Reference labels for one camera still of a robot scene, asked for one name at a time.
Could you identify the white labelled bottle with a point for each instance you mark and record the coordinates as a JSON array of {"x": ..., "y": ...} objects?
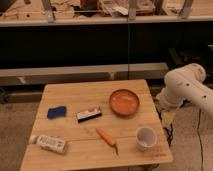
[{"x": 49, "y": 143}]

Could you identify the long metal shelf rack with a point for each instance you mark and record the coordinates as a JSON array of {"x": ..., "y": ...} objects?
[{"x": 53, "y": 41}]

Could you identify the orange carrot toy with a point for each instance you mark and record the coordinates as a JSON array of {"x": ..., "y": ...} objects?
[{"x": 107, "y": 138}]

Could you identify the white cup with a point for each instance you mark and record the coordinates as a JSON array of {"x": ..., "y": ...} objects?
[{"x": 146, "y": 138}]

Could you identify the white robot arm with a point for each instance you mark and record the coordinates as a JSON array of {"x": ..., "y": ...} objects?
[{"x": 186, "y": 83}]

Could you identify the wooden table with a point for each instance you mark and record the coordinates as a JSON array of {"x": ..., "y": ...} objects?
[{"x": 86, "y": 149}]

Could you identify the blue sponge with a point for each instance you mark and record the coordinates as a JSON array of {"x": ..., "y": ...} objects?
[{"x": 56, "y": 112}]

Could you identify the orange ceramic bowl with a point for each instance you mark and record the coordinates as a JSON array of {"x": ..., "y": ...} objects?
[{"x": 124, "y": 102}]

